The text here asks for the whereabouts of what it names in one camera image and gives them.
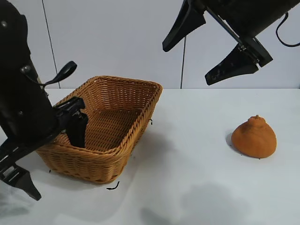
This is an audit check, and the left wrist cable with connector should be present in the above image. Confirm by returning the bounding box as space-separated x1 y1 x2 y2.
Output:
38 60 78 88

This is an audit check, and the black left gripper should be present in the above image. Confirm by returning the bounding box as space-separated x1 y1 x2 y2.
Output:
0 58 89 201

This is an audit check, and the brown wicker basket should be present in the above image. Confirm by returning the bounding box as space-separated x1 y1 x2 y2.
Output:
35 75 163 185

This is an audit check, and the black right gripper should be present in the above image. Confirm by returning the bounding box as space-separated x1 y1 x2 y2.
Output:
162 0 300 86

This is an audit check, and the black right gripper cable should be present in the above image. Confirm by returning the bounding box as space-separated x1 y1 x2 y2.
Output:
276 13 300 47

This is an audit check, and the black curved debris strip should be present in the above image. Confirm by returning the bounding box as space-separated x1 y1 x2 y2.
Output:
106 181 120 191

